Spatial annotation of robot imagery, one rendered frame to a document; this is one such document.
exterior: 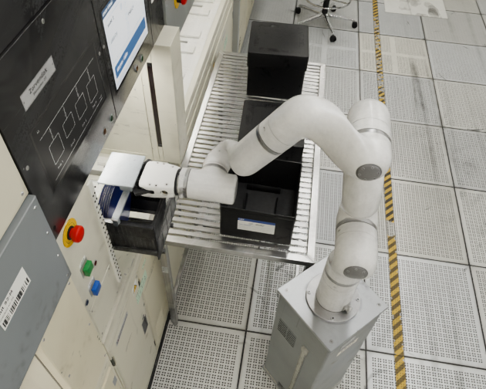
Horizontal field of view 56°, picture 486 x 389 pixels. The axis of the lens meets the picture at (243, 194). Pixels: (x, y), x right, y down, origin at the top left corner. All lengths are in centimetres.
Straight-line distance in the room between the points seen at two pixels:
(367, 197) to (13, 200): 78
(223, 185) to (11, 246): 57
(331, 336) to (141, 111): 102
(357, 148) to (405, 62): 335
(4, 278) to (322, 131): 67
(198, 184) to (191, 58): 129
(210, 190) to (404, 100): 280
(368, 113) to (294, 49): 124
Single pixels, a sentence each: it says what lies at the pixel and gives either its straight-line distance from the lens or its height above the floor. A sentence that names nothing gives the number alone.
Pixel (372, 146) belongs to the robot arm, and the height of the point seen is 156.
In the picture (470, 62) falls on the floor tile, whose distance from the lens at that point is 456.
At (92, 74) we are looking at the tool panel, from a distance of 111.
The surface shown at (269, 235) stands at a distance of 173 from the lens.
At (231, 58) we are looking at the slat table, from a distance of 265.
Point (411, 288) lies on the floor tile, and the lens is 273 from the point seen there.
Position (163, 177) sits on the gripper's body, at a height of 128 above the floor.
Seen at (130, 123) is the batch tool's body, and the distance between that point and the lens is 180.
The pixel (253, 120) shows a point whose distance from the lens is 208.
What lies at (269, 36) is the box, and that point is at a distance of 236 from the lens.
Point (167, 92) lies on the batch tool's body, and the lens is 164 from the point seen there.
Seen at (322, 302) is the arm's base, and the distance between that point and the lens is 163.
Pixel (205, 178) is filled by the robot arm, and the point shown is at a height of 129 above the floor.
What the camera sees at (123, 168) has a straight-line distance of 132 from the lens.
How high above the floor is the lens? 221
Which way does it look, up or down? 50 degrees down
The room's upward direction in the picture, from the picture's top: 4 degrees clockwise
